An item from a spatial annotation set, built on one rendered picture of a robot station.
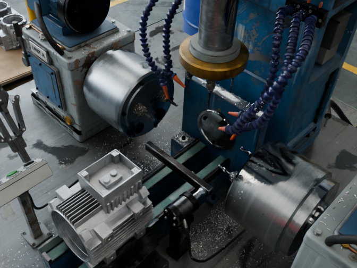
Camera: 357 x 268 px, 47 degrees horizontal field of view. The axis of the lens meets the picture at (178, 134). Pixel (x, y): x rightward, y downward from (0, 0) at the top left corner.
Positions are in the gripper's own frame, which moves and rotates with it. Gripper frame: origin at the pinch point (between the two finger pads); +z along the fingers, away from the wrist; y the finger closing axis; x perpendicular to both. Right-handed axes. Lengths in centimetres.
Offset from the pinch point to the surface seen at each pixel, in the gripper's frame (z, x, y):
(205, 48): -5, -36, 42
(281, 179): 29, -48, 37
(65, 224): 21.8, -7.8, -1.4
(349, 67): 82, 74, 278
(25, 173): 5.4, -3.5, -2.8
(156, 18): -16, 205, 216
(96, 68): -10.1, 7.2, 34.6
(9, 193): 7.7, -3.5, -8.6
